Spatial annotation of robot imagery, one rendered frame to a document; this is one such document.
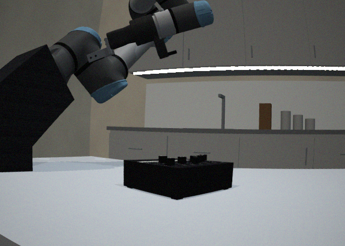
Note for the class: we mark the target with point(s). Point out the black lighting desk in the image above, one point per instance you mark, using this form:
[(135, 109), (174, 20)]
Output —
[(176, 179)]

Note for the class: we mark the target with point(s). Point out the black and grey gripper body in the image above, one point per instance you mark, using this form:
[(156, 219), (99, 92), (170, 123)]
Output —
[(144, 30)]

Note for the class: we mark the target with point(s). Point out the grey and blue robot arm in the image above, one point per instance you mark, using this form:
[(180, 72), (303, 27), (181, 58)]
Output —
[(105, 78)]

